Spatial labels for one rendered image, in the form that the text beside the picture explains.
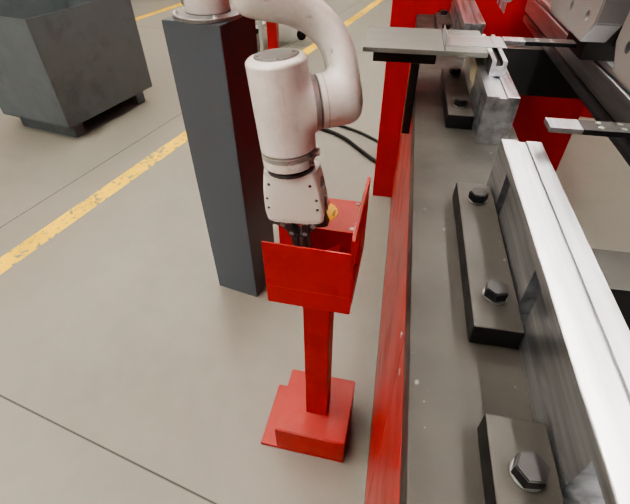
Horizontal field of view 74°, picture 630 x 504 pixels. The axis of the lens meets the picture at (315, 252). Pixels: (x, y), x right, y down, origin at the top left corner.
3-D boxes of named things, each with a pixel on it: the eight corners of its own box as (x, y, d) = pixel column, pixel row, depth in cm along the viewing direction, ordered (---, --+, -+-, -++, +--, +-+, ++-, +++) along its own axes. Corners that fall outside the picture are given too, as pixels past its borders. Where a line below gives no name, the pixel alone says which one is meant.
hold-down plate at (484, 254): (452, 196, 70) (456, 181, 68) (485, 200, 69) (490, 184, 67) (467, 342, 48) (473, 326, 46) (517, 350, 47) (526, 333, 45)
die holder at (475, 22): (448, 18, 161) (453, -11, 155) (464, 18, 161) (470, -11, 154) (456, 58, 125) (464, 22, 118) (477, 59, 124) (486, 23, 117)
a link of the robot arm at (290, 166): (323, 134, 65) (325, 152, 67) (270, 133, 67) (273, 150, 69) (311, 160, 59) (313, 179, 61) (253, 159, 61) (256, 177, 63)
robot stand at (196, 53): (219, 285, 176) (160, 19, 110) (241, 258, 188) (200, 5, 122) (257, 297, 171) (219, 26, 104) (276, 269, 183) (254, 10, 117)
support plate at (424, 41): (369, 30, 105) (369, 25, 104) (478, 35, 101) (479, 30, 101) (362, 51, 92) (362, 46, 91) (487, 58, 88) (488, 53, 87)
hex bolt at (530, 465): (506, 454, 35) (511, 446, 34) (540, 460, 35) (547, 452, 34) (511, 489, 33) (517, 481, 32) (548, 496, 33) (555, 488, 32)
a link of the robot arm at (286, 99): (315, 129, 67) (258, 139, 66) (307, 40, 59) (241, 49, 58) (326, 152, 61) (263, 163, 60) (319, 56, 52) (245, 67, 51)
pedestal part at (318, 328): (310, 393, 126) (308, 260, 90) (330, 397, 125) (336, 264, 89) (306, 411, 121) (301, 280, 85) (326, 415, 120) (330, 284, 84)
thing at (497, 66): (478, 47, 100) (481, 33, 98) (491, 48, 100) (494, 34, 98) (488, 76, 86) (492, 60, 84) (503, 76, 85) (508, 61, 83)
